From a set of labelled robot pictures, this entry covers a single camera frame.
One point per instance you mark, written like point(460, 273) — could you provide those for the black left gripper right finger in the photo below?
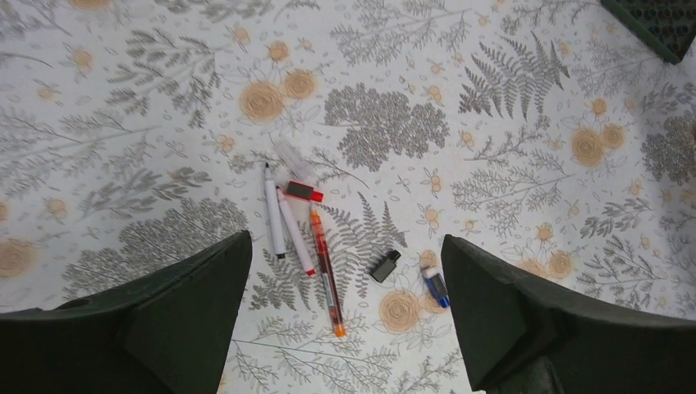
point(520, 333)

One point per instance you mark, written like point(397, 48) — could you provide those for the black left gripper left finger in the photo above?
point(166, 332)

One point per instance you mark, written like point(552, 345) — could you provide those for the white marker black tip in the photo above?
point(274, 214)

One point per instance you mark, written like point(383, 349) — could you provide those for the orange red pen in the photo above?
point(329, 285)

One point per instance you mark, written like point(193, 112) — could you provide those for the clear pen cap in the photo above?
point(298, 165)

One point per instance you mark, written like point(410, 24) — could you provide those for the black marker cap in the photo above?
point(384, 267)

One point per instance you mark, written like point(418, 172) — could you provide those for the white marker red end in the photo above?
point(298, 240)

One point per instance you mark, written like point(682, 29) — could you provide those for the red marker cap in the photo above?
point(302, 191)

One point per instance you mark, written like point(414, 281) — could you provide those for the floral table mat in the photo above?
point(135, 133)

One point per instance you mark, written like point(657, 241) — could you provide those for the dark green lego baseplate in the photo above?
point(665, 26)

